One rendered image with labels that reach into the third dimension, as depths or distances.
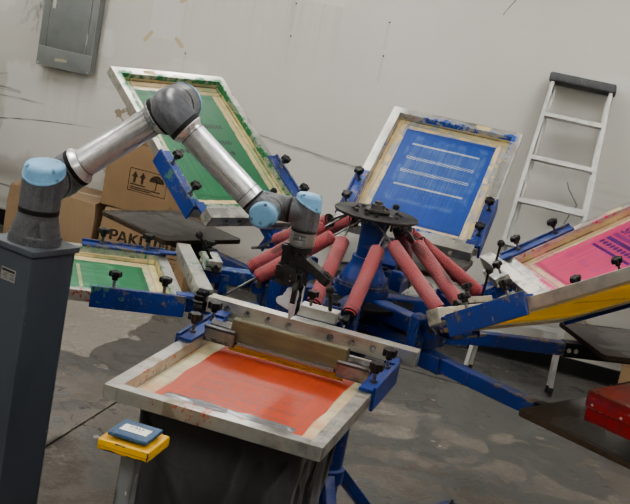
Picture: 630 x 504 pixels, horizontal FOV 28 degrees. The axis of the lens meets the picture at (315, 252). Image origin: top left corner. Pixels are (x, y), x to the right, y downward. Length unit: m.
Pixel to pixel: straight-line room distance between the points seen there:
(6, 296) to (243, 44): 4.59
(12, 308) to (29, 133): 5.08
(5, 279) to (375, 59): 4.48
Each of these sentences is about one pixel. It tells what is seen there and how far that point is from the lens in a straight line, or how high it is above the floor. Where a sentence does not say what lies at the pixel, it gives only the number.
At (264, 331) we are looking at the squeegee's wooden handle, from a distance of 3.66.
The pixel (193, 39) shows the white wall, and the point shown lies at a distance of 8.09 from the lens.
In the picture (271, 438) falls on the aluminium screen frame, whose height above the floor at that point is 0.98.
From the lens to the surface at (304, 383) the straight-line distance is 3.57.
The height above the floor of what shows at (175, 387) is 0.96.
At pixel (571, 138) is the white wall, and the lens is 7.55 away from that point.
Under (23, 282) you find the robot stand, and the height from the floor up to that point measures 1.10.
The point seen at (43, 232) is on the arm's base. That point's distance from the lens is 3.56.
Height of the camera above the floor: 2.10
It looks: 13 degrees down
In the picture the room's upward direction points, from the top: 11 degrees clockwise
